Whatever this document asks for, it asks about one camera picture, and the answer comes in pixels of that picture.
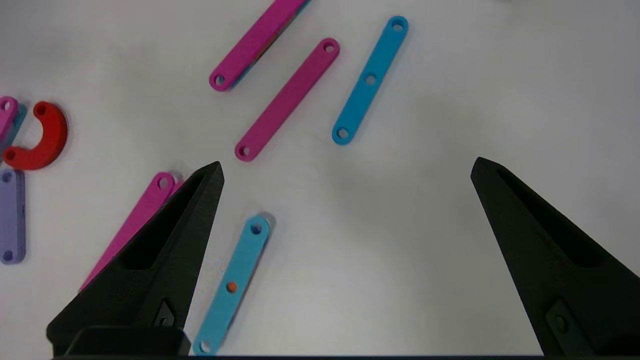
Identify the short pink bar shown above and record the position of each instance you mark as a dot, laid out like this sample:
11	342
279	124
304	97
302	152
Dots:
250	45

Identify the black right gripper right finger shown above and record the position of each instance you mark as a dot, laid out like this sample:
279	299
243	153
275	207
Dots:
565	270

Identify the short blue bar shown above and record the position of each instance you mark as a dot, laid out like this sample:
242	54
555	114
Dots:
360	100

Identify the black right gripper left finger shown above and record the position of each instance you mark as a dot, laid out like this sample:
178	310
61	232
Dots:
150	270

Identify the dark pink bar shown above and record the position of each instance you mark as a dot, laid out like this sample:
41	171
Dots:
287	100

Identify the blue bar with orange underside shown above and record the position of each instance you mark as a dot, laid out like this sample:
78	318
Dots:
240	260

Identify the small red C piece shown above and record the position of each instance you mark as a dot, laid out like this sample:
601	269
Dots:
52	135

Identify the short purple bar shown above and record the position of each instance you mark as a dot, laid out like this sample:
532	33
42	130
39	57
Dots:
12	215

